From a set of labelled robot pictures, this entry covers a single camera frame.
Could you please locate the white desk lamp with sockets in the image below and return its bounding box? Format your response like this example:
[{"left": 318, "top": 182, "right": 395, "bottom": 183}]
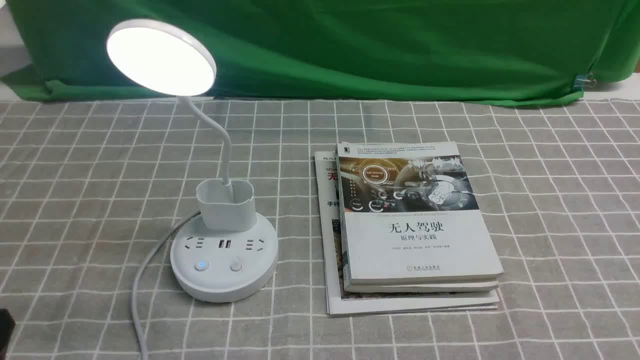
[{"left": 106, "top": 19, "right": 278, "bottom": 303}]

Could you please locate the grey self-driving textbook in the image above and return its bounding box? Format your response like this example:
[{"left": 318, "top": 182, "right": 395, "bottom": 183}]
[{"left": 335, "top": 142, "right": 505, "bottom": 292}]

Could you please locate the magazine at stack bottom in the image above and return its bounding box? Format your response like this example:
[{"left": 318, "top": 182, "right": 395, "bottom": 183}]
[{"left": 313, "top": 151, "right": 499, "bottom": 316}]

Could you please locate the white book under textbook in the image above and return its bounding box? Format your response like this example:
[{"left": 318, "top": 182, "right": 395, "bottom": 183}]
[{"left": 342, "top": 275, "right": 499, "bottom": 294}]

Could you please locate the grey checked tablecloth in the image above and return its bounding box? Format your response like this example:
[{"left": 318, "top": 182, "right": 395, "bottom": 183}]
[{"left": 0, "top": 100, "right": 640, "bottom": 360}]

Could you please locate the green backdrop cloth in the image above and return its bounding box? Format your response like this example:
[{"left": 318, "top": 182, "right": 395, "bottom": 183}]
[{"left": 1, "top": 0, "right": 640, "bottom": 106}]

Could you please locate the blue binder clip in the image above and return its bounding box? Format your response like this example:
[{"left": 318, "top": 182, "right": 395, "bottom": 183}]
[{"left": 572, "top": 72, "right": 597, "bottom": 92}]

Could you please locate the black object at left edge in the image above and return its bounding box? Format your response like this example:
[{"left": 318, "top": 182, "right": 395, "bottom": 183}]
[{"left": 0, "top": 309, "right": 16, "bottom": 360}]

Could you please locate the white lamp power cable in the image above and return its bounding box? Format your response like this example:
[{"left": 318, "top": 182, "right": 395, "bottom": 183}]
[{"left": 131, "top": 211, "right": 202, "bottom": 360}]

